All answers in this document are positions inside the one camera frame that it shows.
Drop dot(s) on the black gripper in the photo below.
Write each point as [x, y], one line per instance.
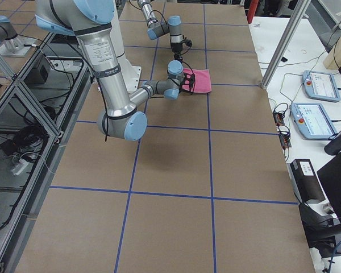
[177, 47]
[184, 88]

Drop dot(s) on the pink grey-backed towel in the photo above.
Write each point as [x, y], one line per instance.
[203, 80]

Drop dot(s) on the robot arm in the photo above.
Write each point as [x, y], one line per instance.
[91, 23]
[157, 29]

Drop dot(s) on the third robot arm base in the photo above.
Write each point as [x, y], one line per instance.
[11, 45]

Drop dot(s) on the red cylinder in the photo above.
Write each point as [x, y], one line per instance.
[252, 10]

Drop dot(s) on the orange usb hub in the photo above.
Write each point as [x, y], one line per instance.
[278, 118]

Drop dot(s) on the lower teach pendant tablet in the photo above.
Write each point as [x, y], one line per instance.
[312, 121]

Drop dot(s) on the teach pendant tablet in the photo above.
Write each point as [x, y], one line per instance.
[312, 121]
[320, 86]

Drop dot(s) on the upper teach pendant tablet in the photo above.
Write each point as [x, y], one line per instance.
[320, 86]

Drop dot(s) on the black box with label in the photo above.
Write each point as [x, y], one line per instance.
[306, 183]

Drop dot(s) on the black monitor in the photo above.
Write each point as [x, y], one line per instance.
[330, 177]

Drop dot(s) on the aluminium frame post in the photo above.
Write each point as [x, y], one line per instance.
[286, 37]

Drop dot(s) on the aluminium frame rack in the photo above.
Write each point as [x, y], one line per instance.
[40, 97]

